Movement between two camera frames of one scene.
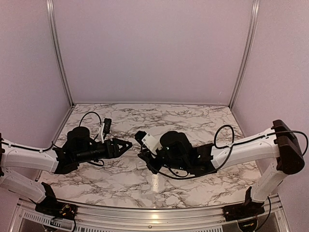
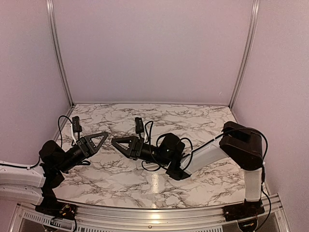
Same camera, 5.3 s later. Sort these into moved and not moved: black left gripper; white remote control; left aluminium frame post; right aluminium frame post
Moved: black left gripper
Not moved: left aluminium frame post; white remote control; right aluminium frame post
